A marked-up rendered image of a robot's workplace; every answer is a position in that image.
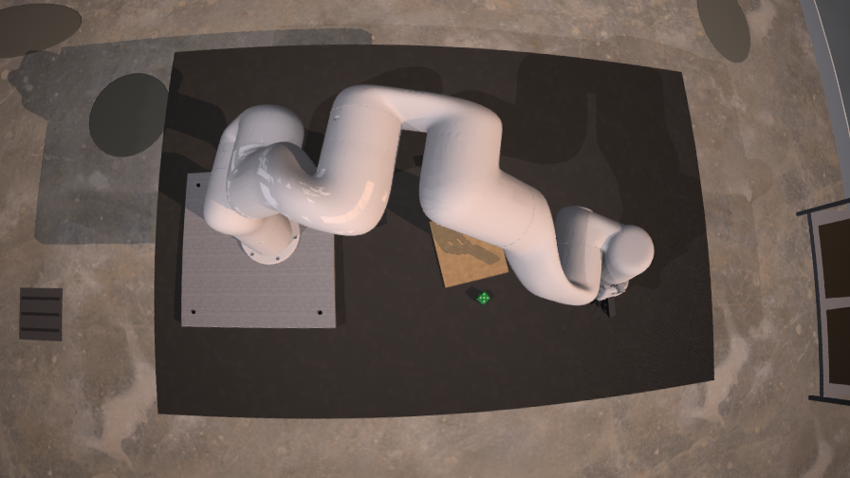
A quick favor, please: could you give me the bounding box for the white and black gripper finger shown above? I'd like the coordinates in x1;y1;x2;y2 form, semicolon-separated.
590;296;616;318

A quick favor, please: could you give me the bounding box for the tan square mat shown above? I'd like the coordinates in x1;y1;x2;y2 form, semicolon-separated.
429;221;508;287

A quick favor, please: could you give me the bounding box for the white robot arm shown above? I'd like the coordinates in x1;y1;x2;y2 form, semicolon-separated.
203;84;654;305

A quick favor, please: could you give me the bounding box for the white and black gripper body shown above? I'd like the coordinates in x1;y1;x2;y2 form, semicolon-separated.
596;280;629;301

